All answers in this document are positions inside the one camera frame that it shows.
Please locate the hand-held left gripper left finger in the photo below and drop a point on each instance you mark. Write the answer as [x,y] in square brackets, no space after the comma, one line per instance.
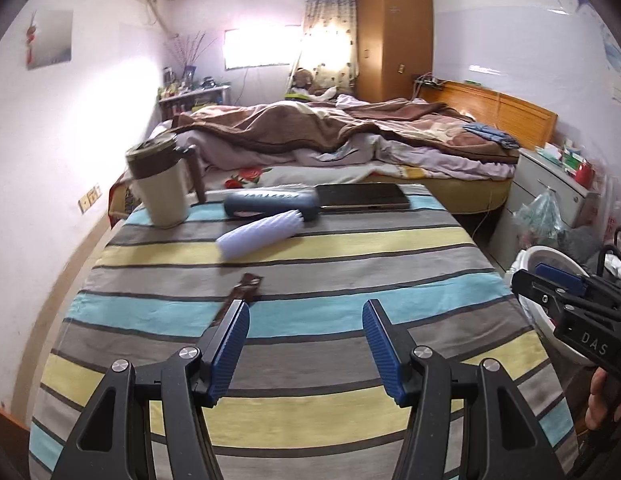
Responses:
[230,355]

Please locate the brown snack wrapper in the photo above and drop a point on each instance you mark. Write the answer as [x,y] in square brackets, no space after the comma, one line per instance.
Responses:
[243,287]

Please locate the patterned curtain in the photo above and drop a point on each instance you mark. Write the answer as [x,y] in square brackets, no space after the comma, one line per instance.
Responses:
[330,35]

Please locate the green tissue pack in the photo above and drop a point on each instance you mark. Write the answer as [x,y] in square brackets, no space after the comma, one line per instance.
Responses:
[549,152]

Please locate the dried branches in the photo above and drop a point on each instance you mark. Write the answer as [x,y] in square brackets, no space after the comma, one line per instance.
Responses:
[190,47]

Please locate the white wall switch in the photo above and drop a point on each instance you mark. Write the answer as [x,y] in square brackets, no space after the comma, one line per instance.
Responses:
[618,96]

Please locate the black metal frame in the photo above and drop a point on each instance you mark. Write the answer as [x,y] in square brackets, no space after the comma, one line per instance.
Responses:
[610,250]

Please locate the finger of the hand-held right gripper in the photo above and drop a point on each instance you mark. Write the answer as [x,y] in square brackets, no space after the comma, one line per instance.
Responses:
[538,295]
[560,277]

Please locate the white nightstand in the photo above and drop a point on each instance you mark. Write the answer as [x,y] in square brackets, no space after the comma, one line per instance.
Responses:
[530,175]

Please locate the brown blanket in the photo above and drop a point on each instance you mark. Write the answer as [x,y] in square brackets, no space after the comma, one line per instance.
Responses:
[290,125]

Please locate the black smartphone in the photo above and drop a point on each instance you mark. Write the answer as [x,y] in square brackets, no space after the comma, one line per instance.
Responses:
[360,195]

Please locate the beige mug brown lid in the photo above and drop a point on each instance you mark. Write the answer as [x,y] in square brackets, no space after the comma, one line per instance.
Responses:
[160,195]

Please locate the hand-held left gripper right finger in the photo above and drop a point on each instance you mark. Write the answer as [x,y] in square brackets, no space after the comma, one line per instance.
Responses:
[383,355]

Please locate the small white foam sleeve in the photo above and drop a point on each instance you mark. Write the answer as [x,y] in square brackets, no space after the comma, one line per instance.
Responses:
[260,232]

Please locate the wooden wardrobe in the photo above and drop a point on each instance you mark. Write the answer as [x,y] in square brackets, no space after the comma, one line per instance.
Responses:
[395,35]

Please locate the striped tablecloth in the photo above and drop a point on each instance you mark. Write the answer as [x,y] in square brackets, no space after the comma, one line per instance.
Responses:
[340,260]

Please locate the brown teddy bear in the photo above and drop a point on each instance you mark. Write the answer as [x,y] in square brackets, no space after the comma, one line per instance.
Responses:
[304,80]

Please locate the white plastic bags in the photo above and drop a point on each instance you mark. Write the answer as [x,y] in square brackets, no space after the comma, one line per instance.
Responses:
[613,220]

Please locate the cluttered white shelf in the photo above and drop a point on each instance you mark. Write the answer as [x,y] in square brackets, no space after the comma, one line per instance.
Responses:
[190,97]

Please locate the dark blue case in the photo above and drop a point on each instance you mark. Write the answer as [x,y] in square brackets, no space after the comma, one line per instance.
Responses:
[270,202]

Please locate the red cup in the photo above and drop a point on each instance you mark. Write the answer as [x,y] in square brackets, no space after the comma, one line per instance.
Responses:
[584,175]

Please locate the white trash bin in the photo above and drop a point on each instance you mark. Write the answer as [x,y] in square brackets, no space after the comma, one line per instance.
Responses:
[525,265]

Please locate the wooden headboard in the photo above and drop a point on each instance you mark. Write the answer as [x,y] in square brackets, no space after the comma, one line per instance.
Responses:
[510,110]

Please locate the clear plastic bag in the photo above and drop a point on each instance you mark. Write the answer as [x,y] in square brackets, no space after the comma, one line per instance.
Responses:
[540,215]

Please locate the power strip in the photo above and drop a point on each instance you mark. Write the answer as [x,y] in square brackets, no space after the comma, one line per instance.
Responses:
[428,81]

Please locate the window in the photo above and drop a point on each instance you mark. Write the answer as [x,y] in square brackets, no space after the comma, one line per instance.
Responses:
[260,47]

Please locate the lilac bed sheet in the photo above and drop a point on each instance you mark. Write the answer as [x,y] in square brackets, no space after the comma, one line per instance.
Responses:
[440,160]

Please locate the grey padded chair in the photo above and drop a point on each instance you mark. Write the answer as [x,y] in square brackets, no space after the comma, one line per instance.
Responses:
[583,242]

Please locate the wall power outlet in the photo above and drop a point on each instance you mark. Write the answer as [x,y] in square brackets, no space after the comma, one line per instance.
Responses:
[89,199]

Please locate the wall poster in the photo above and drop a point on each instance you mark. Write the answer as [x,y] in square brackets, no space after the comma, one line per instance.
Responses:
[50,40]

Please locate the blue folded cloth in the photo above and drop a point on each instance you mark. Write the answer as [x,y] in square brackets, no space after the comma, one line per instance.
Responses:
[490,134]

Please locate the green box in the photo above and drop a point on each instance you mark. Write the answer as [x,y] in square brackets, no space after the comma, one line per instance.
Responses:
[571,157]

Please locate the person's right hand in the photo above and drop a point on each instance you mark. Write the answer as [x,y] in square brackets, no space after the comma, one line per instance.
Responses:
[596,405]

